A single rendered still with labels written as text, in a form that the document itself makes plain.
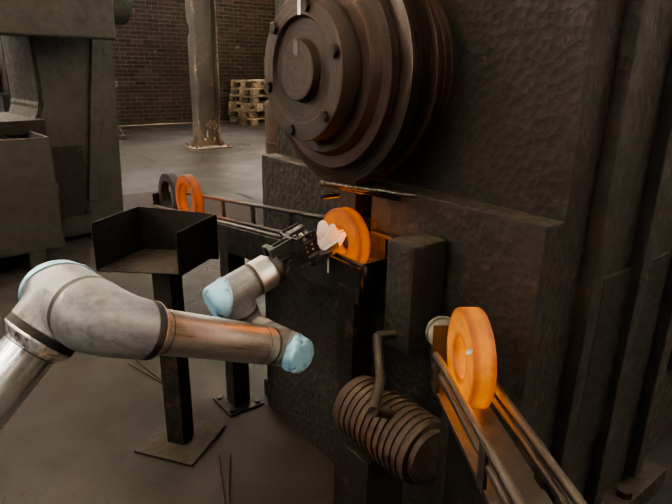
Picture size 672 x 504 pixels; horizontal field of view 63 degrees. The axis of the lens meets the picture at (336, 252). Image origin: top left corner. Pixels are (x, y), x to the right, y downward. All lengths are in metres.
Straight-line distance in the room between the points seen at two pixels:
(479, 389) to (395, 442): 0.26
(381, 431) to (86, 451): 1.13
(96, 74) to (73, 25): 0.41
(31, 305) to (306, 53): 0.66
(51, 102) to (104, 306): 3.11
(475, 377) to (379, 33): 0.63
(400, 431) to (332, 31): 0.73
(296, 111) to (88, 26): 2.63
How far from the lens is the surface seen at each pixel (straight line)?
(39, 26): 3.63
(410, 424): 1.03
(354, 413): 1.09
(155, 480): 1.77
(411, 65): 1.04
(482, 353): 0.81
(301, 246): 1.19
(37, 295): 0.97
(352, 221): 1.24
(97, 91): 3.99
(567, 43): 1.04
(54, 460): 1.94
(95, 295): 0.89
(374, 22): 1.09
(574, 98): 1.03
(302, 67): 1.15
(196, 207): 2.00
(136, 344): 0.88
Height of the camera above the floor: 1.12
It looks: 18 degrees down
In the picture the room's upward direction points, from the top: 1 degrees clockwise
